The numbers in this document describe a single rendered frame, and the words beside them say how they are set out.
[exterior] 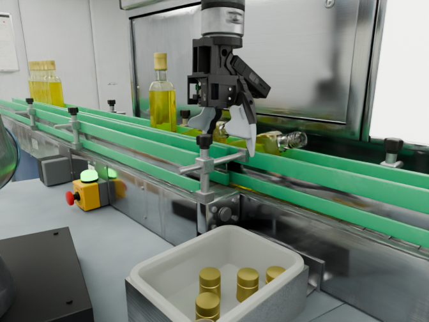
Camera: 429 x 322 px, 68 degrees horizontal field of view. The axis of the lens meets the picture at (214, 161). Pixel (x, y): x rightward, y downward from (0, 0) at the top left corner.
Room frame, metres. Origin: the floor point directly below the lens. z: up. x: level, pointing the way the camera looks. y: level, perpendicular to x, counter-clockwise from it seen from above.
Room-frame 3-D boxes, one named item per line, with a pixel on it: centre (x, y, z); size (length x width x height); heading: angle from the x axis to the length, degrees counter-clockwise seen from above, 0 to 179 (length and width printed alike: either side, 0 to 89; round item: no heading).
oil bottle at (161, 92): (0.90, 0.14, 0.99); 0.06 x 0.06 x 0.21; 44
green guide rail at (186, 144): (1.27, 0.58, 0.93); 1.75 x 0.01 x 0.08; 44
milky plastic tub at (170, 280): (0.42, -0.01, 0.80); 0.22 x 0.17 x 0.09; 134
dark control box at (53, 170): (1.03, 0.54, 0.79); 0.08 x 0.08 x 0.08; 44
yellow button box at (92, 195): (0.83, 0.35, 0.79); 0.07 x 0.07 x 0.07; 44
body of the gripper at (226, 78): (0.59, -0.01, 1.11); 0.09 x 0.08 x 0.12; 125
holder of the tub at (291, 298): (0.43, -0.03, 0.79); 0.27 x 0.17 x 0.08; 134
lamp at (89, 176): (0.83, 0.34, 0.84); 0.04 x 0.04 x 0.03
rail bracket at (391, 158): (0.53, -0.31, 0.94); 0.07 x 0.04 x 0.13; 134
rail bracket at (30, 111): (1.30, 0.77, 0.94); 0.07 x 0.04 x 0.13; 134
